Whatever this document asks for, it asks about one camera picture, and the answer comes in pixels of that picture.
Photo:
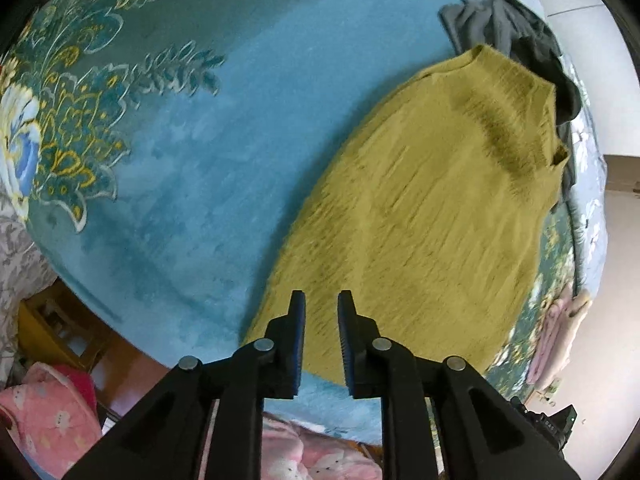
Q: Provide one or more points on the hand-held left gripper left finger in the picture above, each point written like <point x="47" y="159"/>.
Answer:
<point x="299" y="340"/>

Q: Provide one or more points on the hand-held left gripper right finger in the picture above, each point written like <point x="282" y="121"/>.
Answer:
<point x="345" y="340"/>

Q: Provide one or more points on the olive green knit sweater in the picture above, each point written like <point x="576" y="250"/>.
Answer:
<point x="425" y="210"/>

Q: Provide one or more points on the pink folded garment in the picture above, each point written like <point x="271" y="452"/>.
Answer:
<point x="552" y="317"/>

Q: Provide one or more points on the light blue daisy quilt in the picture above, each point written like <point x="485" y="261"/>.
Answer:
<point x="590" y="180"/>

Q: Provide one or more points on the yellow wooden stool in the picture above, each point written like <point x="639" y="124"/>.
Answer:
<point x="45" y="340"/>

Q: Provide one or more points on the pink floral quilt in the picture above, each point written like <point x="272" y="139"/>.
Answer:
<point x="50" y="410"/>

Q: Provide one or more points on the cardboard box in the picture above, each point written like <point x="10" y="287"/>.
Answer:
<point x="622" y="175"/>

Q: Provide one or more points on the grey patterned cloth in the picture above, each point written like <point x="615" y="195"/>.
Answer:
<point x="20" y="270"/>

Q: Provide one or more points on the dark grey garment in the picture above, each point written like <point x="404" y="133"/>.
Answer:
<point x="520" y="30"/>

